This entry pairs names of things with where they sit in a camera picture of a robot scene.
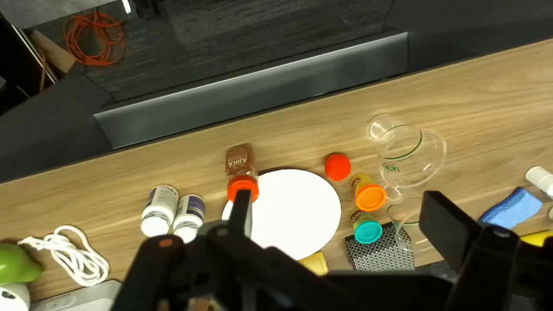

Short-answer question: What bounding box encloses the red orange ball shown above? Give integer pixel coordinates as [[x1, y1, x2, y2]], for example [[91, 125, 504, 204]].
[[324, 151, 353, 184]]

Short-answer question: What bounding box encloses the white paper plate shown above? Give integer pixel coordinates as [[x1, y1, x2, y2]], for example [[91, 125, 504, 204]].
[[222, 168, 345, 263]]

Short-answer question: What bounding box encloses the orange coiled cable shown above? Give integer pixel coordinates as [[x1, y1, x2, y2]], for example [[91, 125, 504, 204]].
[[65, 11, 129, 70]]

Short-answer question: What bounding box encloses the clear plastic cup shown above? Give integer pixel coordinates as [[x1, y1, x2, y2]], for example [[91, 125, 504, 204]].
[[383, 185, 429, 263], [365, 113, 450, 191]]

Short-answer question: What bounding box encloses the yellow banana toy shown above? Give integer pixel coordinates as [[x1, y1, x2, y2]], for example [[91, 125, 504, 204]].
[[519, 229, 553, 251]]

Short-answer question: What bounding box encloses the white pill bottle blue label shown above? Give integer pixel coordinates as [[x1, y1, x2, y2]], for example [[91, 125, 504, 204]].
[[141, 184, 182, 239], [172, 194, 208, 246]]

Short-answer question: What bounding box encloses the green pear toy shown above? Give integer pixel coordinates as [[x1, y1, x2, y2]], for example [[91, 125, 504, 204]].
[[0, 241, 46, 286]]

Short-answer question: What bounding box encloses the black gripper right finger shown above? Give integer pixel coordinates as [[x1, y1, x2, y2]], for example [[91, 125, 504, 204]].
[[419, 191, 490, 279]]

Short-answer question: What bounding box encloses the white coiled rope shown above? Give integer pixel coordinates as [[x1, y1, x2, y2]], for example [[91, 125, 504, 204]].
[[18, 225, 111, 289]]

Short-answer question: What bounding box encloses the small white bottle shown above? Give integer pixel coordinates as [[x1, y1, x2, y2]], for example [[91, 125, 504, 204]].
[[524, 165, 553, 201]]

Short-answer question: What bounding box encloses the spice jar orange lid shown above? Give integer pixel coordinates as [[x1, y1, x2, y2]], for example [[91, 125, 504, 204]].
[[224, 144, 262, 204]]

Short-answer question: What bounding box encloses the white hydroponic planter appliance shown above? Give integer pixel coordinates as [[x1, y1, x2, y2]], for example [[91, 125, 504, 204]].
[[32, 279, 127, 311]]

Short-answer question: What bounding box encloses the grey rectangular block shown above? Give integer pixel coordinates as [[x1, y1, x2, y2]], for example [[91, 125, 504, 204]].
[[345, 223, 417, 274]]

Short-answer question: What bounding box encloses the blue sponge cloth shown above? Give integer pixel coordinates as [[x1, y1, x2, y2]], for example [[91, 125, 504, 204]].
[[479, 185, 547, 232]]

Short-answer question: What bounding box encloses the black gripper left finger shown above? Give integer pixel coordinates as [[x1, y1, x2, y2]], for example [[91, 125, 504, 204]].
[[229, 189, 257, 241]]

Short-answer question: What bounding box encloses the play-doh can teal lid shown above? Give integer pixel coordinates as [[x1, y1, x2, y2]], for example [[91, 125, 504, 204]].
[[352, 211, 386, 246]]

